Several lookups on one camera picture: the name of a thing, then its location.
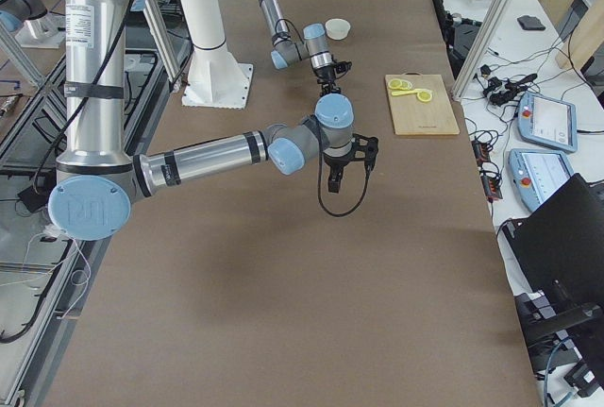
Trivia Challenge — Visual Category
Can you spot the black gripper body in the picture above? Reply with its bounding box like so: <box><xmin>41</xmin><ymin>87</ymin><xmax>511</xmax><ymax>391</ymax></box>
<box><xmin>314</xmin><ymin>66</ymin><xmax>337</xmax><ymax>89</ymax></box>
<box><xmin>323</xmin><ymin>151</ymin><xmax>353</xmax><ymax>176</ymax></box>

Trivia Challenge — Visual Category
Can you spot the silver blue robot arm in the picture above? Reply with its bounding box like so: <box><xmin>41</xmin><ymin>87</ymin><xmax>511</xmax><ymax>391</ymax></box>
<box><xmin>258</xmin><ymin>0</ymin><xmax>351</xmax><ymax>96</ymax></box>
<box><xmin>47</xmin><ymin>0</ymin><xmax>360</xmax><ymax>241</ymax></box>

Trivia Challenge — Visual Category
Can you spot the white bowl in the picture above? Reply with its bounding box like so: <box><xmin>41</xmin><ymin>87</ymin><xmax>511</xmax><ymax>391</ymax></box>
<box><xmin>325</xmin><ymin>18</ymin><xmax>351</xmax><ymax>41</ymax></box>

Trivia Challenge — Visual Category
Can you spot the wooden cutting board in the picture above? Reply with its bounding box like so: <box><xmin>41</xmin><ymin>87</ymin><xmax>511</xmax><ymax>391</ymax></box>
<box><xmin>384</xmin><ymin>74</ymin><xmax>460</xmax><ymax>137</ymax></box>

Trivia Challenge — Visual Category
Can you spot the white pillar with base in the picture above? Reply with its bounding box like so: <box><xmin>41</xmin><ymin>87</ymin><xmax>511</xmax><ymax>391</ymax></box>
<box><xmin>180</xmin><ymin>0</ymin><xmax>253</xmax><ymax>110</ymax></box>

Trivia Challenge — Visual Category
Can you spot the blue teach pendant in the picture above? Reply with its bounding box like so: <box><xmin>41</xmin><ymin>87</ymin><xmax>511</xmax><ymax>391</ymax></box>
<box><xmin>508</xmin><ymin>149</ymin><xmax>575</xmax><ymax>212</ymax></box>
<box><xmin>517</xmin><ymin>92</ymin><xmax>578</xmax><ymax>153</ymax></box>

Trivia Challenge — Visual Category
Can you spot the black monitor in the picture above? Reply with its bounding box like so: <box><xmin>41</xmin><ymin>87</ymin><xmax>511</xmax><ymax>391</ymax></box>
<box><xmin>501</xmin><ymin>174</ymin><xmax>603</xmax><ymax>377</ymax></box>

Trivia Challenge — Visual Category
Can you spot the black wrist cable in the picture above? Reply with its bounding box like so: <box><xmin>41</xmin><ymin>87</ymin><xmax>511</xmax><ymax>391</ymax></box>
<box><xmin>316</xmin><ymin>161</ymin><xmax>374</xmax><ymax>217</ymax></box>

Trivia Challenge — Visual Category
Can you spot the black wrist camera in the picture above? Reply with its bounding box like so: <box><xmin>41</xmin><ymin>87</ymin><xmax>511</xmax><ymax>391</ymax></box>
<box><xmin>332</xmin><ymin>61</ymin><xmax>352</xmax><ymax>76</ymax></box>
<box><xmin>352</xmin><ymin>133</ymin><xmax>378</xmax><ymax>175</ymax></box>

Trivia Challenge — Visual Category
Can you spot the aluminium frame post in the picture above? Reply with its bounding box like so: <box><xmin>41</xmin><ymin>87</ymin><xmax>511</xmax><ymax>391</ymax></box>
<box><xmin>451</xmin><ymin>0</ymin><xmax>511</xmax><ymax>102</ymax></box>

